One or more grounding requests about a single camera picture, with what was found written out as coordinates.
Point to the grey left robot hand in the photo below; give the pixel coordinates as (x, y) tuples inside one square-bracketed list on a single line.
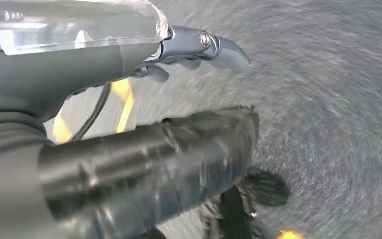
[(62, 66)]

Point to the yellow floor tape square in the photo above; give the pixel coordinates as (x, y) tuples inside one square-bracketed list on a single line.
[(125, 102)]

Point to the black robot foot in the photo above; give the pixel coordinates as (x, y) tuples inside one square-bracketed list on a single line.
[(263, 188)]

